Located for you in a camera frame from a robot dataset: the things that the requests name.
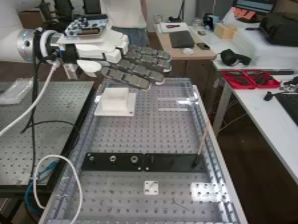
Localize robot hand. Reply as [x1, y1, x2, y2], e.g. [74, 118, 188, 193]
[56, 13, 175, 92]

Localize small white box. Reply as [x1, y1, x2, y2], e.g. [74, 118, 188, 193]
[95, 86, 139, 118]

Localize wooden desk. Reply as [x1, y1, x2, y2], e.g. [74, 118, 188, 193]
[153, 22, 220, 80]

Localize black laptop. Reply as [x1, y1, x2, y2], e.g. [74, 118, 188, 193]
[169, 30, 197, 49]

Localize person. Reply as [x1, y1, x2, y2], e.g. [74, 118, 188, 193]
[100, 0, 149, 48]

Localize clear box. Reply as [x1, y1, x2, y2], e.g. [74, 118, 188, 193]
[39, 77, 249, 224]

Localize black headphones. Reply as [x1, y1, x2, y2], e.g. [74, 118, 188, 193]
[220, 48, 253, 67]

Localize cardboard box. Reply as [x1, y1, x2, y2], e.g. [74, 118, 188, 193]
[215, 22, 237, 41]

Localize red tray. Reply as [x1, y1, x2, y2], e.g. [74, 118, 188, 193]
[220, 69, 257, 91]
[245, 69, 284, 90]

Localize clear plastic bag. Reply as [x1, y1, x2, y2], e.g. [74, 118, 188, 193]
[0, 77, 35, 105]

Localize black plate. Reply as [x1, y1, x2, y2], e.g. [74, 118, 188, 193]
[81, 152, 208, 174]

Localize white desk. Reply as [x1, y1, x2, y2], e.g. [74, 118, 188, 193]
[191, 19, 298, 188]

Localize screen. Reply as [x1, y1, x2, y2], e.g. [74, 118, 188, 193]
[232, 0, 280, 15]

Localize black bag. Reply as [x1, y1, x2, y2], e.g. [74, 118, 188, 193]
[258, 12, 298, 47]

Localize small white square plate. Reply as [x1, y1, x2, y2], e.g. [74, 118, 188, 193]
[143, 180, 160, 195]

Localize black keyboard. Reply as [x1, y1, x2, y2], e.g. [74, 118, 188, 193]
[273, 92, 298, 127]

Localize black cable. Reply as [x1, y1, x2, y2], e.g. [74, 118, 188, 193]
[19, 49, 83, 148]

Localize white cable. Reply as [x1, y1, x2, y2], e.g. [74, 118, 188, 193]
[32, 154, 84, 224]
[0, 60, 62, 137]

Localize blue cable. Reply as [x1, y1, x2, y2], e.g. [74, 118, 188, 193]
[23, 160, 60, 221]

